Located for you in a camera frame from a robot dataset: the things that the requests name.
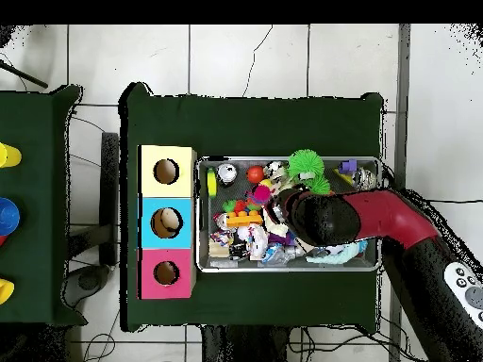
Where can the black rod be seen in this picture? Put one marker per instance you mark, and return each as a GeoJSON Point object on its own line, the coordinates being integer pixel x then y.
{"type": "Point", "coordinates": [23, 75]}

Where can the green cloth table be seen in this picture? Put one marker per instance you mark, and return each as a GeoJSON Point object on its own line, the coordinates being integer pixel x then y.
{"type": "Point", "coordinates": [38, 188]}
{"type": "Point", "coordinates": [249, 128]}

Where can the yellow-green disc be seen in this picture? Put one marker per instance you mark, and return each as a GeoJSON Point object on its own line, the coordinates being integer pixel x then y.
{"type": "Point", "coordinates": [212, 182]}

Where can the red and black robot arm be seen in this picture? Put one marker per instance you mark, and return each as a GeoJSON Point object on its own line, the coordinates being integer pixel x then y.
{"type": "Point", "coordinates": [392, 215]}

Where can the large green spiky ball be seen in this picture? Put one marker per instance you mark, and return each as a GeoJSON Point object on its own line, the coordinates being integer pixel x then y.
{"type": "Point", "coordinates": [306, 162]}

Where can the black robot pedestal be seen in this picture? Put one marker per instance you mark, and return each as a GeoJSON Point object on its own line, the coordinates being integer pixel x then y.
{"type": "Point", "coordinates": [249, 347]}

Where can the black floor stand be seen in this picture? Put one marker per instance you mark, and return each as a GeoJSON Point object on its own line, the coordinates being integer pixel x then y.
{"type": "Point", "coordinates": [109, 188]}

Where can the blue building block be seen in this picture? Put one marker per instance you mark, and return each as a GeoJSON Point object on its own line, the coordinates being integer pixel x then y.
{"type": "Point", "coordinates": [347, 166]}

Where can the green spiky googly-eyed toy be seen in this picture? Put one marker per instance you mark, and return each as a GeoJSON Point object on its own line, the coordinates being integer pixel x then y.
{"type": "Point", "coordinates": [321, 185]}

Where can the crushed silver can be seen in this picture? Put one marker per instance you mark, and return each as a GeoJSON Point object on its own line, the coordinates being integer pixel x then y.
{"type": "Point", "coordinates": [226, 173]}

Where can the orange plastic tray block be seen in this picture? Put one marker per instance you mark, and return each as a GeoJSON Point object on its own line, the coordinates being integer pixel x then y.
{"type": "Point", "coordinates": [244, 219]}

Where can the mint green cloth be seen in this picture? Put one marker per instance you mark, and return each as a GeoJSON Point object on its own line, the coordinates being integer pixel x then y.
{"type": "Point", "coordinates": [339, 253]}

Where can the wooden box with three holes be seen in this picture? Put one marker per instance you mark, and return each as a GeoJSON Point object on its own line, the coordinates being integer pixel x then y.
{"type": "Point", "coordinates": [185, 207]}

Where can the red-orange ball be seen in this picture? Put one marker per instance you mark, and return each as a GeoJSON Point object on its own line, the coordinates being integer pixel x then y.
{"type": "Point", "coordinates": [255, 174]}

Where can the blue round cap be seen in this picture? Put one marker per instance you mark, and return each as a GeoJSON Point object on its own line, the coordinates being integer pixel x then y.
{"type": "Point", "coordinates": [7, 216]}

